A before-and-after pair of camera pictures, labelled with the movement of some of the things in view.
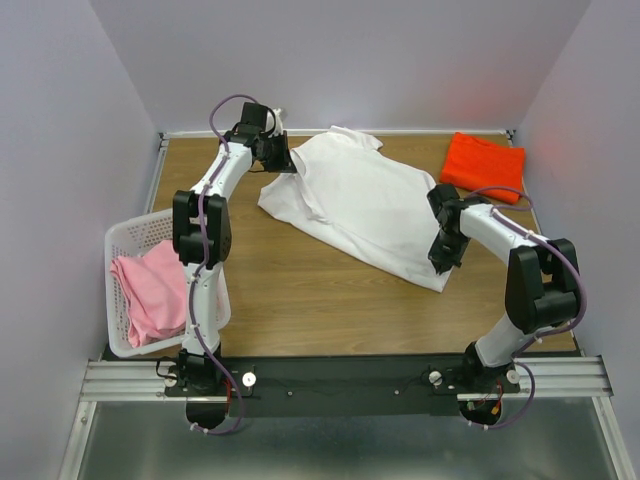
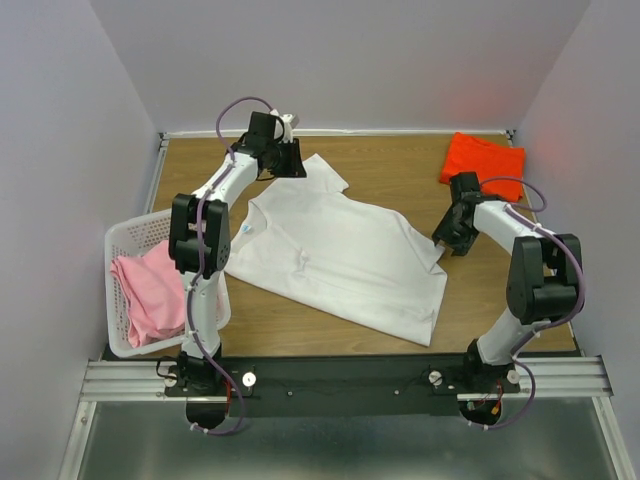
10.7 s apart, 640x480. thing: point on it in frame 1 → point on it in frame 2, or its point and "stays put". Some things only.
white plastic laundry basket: (133, 236) stays put
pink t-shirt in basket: (154, 292) stays put
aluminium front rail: (145, 382) stays put
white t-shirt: (364, 200) → (299, 234)
